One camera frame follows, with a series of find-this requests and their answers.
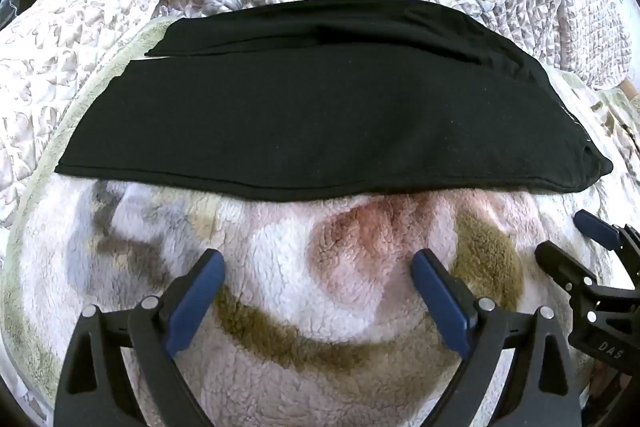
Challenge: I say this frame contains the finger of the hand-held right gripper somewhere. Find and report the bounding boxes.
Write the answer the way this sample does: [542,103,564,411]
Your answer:
[574,209,640,258]
[535,241,601,297]

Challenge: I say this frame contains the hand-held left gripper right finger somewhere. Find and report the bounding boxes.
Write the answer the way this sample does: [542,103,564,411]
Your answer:
[410,249,583,427]

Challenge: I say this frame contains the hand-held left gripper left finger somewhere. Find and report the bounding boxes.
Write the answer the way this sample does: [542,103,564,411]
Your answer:
[54,249,226,427]

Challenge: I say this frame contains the black pants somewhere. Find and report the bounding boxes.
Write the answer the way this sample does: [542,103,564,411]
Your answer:
[55,0,614,202]

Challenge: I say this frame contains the floral fleece blanket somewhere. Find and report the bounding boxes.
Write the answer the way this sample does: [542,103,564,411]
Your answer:
[0,19,640,427]

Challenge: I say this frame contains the wooden headboard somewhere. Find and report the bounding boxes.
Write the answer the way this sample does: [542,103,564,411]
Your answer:
[620,77,640,108]

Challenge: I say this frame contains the quilted patterned pillow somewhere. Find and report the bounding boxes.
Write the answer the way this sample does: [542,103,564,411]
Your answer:
[0,0,167,228]

